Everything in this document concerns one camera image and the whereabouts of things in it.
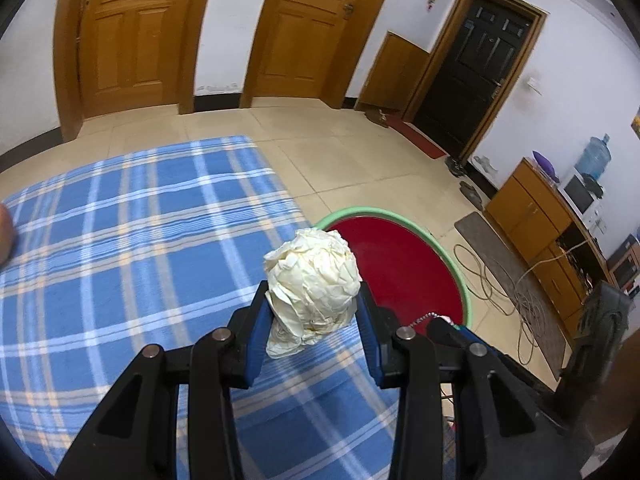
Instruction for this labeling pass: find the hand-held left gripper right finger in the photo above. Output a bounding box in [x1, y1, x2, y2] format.
[356, 282, 583, 480]

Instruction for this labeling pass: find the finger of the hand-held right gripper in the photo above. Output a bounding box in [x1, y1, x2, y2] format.
[426, 316, 501, 361]

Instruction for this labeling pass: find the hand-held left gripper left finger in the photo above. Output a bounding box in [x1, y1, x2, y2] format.
[55, 280, 271, 480]

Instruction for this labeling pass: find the white beaded string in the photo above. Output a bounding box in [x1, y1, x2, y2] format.
[409, 314, 453, 330]

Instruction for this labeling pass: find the red basin with green rim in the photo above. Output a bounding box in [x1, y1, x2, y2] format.
[316, 205, 473, 341]

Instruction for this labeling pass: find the cream paper ball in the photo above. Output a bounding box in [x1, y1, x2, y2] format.
[263, 227, 362, 359]

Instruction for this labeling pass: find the grey floor mat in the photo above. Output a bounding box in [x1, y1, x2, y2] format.
[454, 211, 568, 381]

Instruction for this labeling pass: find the brown countertop appliance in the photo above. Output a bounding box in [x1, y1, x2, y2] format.
[607, 237, 640, 296]

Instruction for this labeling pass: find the blue plaid blanket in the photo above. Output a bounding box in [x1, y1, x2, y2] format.
[0, 135, 451, 480]

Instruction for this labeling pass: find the grey shoe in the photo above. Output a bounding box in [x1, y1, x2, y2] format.
[459, 180, 486, 211]

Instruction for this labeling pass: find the wooden cabinet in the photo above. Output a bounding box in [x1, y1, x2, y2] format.
[485, 157, 618, 346]

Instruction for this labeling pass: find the white microwave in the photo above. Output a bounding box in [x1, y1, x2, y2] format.
[557, 169, 606, 221]

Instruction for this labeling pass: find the purple cloth bundle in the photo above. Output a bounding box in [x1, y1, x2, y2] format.
[532, 150, 560, 183]

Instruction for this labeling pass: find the red doormat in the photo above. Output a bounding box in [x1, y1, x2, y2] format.
[385, 115, 447, 160]

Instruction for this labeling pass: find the blue water bottle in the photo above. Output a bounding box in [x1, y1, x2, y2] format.
[574, 134, 613, 181]

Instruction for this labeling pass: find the black door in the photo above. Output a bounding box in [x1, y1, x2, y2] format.
[405, 0, 548, 158]

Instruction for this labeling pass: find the apple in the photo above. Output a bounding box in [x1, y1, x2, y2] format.
[0, 202, 15, 263]

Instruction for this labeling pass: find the wooden panel door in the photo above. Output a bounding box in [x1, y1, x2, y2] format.
[242, 0, 401, 109]
[52, 0, 218, 143]

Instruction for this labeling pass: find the beige coiled cable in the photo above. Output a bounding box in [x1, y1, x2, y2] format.
[452, 242, 566, 366]

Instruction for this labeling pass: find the white cable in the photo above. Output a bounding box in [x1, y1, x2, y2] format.
[517, 240, 601, 283]

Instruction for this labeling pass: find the low wooden wall panel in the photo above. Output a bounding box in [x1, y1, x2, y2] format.
[357, 31, 431, 112]

